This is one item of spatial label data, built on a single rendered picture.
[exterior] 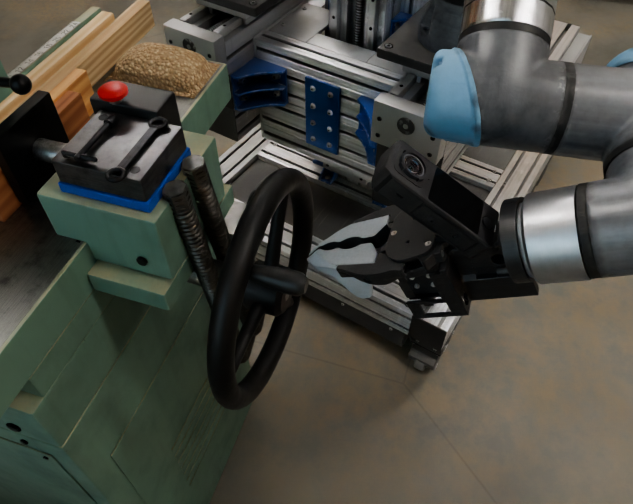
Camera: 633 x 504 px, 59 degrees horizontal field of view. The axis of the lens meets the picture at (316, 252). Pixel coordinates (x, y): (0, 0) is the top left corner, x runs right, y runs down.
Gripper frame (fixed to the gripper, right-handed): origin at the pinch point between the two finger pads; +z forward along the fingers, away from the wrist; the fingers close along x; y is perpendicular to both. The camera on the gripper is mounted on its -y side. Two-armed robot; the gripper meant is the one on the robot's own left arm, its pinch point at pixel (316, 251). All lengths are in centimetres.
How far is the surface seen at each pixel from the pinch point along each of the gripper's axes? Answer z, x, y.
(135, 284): 18.3, -6.1, -4.8
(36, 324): 22.6, -14.3, -8.9
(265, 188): 4.1, 3.8, -6.2
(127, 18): 34, 33, -22
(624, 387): -12, 56, 113
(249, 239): 3.8, -2.6, -5.2
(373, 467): 38, 15, 84
